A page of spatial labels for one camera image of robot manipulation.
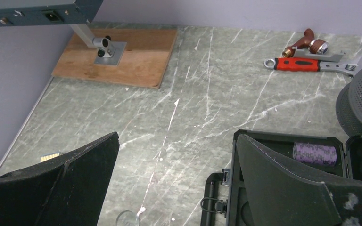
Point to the clear round dealer button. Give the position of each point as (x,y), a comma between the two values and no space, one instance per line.
(127,218)

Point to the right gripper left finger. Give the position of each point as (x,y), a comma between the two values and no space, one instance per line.
(68,190)

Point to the grey metal stand bracket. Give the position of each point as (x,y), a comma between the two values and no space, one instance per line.
(108,52)

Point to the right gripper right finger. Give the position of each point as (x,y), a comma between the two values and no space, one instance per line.
(284,192)

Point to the black poker set case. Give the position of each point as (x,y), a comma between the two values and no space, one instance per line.
(225,192)

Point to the grey filament spool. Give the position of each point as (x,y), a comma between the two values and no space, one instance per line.
(360,99)

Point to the brown hose nozzle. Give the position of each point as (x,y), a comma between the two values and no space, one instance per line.
(315,46)

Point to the purple poker chip stack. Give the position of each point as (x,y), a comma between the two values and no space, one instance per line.
(315,154)

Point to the dark green rack device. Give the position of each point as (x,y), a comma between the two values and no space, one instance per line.
(47,12)

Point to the wooden base board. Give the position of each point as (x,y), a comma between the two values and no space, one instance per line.
(140,58)

